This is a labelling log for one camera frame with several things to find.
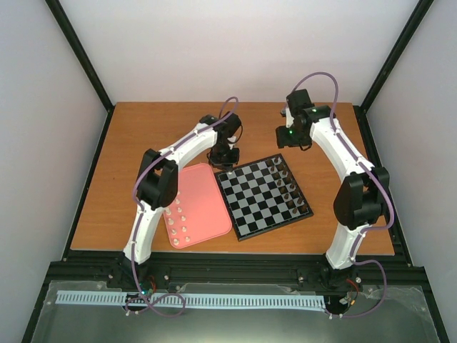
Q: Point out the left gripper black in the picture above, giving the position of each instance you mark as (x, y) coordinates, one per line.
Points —
(234, 161)

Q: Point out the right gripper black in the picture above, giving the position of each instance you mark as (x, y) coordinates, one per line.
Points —
(282, 140)

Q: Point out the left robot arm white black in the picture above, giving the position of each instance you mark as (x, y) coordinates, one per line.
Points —
(157, 181)

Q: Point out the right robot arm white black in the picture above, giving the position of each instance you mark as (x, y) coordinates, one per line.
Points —
(362, 196)

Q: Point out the black white chessboard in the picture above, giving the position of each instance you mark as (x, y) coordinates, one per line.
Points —
(254, 202)

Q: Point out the pink plastic tray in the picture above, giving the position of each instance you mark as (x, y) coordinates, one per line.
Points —
(203, 206)

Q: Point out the right black frame post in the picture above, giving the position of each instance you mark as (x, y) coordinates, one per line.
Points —
(414, 21)

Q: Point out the black frame post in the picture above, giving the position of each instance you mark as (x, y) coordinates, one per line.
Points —
(414, 21)
(79, 51)

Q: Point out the black aluminium base frame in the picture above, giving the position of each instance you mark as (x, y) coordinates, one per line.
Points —
(173, 269)

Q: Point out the light blue slotted cable duct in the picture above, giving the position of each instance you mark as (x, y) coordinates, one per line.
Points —
(194, 301)

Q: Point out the left black frame post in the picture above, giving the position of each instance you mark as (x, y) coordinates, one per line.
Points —
(79, 51)

